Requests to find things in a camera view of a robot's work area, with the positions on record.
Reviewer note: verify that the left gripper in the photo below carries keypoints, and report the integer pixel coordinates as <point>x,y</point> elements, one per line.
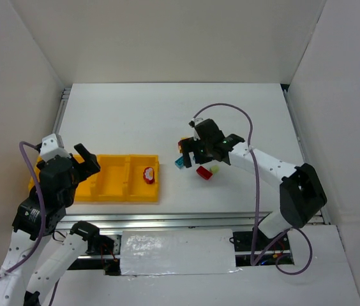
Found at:
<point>80,165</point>

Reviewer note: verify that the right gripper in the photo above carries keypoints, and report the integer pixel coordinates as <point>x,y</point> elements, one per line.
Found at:
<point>196,150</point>

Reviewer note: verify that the red rectangular lego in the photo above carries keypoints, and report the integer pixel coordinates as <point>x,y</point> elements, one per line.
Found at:
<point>204,173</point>

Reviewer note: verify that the red arched lego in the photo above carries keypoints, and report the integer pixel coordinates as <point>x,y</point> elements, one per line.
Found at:
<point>148,175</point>

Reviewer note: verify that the red yellow lego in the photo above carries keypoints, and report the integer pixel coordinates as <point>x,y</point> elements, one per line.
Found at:
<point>185,144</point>

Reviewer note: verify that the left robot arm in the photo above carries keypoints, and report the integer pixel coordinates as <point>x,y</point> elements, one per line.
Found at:
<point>22,281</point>

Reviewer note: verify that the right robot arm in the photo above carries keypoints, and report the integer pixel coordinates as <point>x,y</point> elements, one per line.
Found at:
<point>301,192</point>

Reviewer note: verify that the blue long lego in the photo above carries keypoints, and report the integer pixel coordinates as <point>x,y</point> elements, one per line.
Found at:
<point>179,162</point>

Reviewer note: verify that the yellow three-compartment bin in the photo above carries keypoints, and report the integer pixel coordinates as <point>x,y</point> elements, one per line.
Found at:
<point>121,180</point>

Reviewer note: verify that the pale green small lego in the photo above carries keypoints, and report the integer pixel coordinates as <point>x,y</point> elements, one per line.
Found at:
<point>214,169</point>

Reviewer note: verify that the white taped sheet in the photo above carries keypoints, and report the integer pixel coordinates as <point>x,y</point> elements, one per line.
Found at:
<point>178,252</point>

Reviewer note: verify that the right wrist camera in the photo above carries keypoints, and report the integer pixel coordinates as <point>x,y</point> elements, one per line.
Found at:
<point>194,124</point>

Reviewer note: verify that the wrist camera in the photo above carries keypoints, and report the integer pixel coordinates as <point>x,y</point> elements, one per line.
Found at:
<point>52,146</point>
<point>194,124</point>

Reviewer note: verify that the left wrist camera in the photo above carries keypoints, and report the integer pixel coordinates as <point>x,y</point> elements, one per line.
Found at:
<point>52,146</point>

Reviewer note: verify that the aluminium rail frame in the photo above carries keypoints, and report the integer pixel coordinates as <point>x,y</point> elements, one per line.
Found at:
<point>150,119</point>

